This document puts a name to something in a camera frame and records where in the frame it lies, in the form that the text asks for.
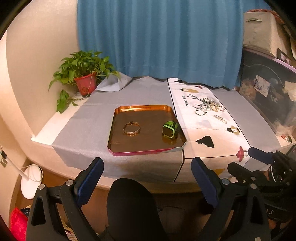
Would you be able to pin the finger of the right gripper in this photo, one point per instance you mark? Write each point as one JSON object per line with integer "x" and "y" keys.
{"x": 244, "y": 176}
{"x": 262, "y": 156}

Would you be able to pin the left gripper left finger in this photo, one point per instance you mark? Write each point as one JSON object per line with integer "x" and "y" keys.
{"x": 44, "y": 221}

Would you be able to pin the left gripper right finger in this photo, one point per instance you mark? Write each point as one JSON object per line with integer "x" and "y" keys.
{"x": 238, "y": 210}

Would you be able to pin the green black smartwatch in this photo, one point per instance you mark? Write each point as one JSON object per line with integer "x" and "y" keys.
{"x": 170, "y": 129}

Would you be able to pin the pile of tangled jewelry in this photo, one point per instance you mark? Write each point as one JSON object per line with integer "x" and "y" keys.
{"x": 206, "y": 104}

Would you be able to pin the white floor fan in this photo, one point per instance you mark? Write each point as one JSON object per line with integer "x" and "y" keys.
{"x": 31, "y": 176}

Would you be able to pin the grey table cloth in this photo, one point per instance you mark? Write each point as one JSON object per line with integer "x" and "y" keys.
{"x": 86, "y": 134}

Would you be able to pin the black chair back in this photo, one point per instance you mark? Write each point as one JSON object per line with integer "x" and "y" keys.
{"x": 132, "y": 212}

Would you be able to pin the white printed table runner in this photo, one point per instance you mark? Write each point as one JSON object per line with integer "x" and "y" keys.
{"x": 213, "y": 136}

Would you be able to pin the orange metal tray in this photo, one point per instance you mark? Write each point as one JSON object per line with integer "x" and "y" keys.
{"x": 137, "y": 130}

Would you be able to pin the green potted plant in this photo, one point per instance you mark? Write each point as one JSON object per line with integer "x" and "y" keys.
{"x": 84, "y": 70}

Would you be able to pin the beige fabric storage box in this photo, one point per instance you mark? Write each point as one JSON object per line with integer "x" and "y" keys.
{"x": 266, "y": 33}

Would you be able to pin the blue curtain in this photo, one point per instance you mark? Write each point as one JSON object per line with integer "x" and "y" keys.
{"x": 195, "y": 41}

